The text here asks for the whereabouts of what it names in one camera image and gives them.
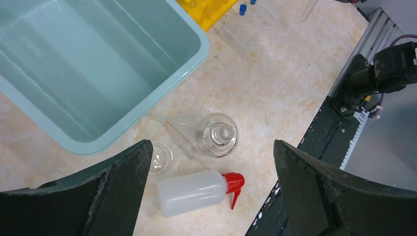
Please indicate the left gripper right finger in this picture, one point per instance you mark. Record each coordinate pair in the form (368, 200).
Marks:
(323, 200)

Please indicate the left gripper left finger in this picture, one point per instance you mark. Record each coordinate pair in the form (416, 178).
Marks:
(101, 200)

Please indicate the glass erlenmeyer flask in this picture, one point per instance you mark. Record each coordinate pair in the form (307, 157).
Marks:
(215, 135)

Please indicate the wash bottle red cap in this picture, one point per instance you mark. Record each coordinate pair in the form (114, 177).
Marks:
(183, 194)

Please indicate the small glass beaker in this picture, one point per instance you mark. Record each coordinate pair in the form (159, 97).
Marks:
(163, 160)

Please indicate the glass funnel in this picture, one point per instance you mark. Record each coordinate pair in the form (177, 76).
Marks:
(184, 123)

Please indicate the teal plastic tub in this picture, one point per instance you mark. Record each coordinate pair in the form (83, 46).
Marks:
(86, 70)

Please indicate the clear test tubes on table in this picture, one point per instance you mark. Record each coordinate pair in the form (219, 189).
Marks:
(243, 33)

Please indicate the yellow test tube rack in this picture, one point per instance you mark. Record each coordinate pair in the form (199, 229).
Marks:
(206, 12)

